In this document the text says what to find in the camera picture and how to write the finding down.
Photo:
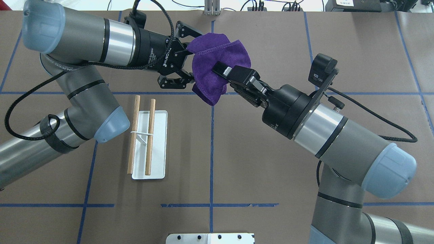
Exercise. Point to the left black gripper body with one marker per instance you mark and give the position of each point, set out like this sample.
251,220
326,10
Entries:
151,48

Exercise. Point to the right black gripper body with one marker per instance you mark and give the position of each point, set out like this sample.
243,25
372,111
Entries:
287,110

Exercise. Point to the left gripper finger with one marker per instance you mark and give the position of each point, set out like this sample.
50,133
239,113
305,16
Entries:
176,83
183,30

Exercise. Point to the left black cable hub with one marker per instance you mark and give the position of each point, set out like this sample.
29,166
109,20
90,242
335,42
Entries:
257,6

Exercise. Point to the white wooden towel rack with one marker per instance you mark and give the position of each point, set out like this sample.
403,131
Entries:
148,142

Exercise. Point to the right black cable hub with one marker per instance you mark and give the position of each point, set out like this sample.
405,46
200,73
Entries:
292,7

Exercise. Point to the aluminium profile post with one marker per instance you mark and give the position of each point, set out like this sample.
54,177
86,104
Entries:
212,7

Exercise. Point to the white metal mounting plate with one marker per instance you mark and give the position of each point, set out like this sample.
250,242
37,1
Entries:
210,238

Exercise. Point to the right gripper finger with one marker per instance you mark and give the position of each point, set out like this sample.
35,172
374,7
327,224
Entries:
238,75
252,97

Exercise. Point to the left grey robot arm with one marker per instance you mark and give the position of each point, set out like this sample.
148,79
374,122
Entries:
71,44

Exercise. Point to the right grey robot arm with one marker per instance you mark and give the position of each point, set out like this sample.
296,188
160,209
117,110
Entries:
355,160

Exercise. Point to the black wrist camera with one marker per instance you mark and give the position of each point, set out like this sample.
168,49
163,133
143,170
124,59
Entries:
321,68

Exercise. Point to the black box with label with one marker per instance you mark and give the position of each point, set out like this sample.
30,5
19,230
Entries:
375,6

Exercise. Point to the black cable hub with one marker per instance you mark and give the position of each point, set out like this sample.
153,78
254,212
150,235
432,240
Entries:
292,7
257,6

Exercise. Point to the purple microfibre towel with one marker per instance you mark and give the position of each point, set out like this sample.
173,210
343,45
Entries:
208,49

